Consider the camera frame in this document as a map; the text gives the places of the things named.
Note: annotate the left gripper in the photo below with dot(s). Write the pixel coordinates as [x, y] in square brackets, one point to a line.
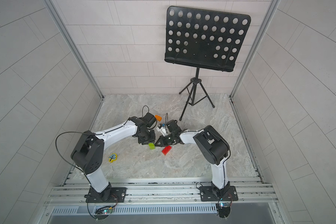
[151, 141]

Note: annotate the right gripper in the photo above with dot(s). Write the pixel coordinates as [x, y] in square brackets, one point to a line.
[164, 142]

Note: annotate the lime lego brick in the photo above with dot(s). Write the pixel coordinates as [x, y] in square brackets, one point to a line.
[151, 146]

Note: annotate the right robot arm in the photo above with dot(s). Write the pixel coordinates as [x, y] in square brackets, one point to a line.
[212, 145]

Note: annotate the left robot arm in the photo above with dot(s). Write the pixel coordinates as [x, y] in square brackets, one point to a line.
[89, 150]

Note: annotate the red lego brick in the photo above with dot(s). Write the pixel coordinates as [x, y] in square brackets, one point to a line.
[166, 150]

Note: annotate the orange curved lego brick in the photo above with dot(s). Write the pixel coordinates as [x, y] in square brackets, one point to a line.
[158, 118]

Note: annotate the yellow sticker on table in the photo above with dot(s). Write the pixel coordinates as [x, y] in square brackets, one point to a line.
[113, 157]

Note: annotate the right circuit board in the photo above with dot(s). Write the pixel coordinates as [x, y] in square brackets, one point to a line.
[223, 209]

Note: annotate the circuit board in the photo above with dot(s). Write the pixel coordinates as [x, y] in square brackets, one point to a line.
[223, 209]
[103, 212]

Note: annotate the left circuit board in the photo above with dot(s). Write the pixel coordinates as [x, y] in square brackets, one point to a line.
[103, 212]

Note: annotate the black music stand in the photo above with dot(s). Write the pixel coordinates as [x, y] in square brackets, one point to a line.
[203, 39]

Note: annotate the aluminium rail frame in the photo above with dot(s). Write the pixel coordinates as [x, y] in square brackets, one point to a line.
[160, 196]

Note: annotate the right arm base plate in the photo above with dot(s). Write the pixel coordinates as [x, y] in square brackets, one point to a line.
[212, 193]

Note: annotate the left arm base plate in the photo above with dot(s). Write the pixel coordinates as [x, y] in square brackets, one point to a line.
[106, 194]

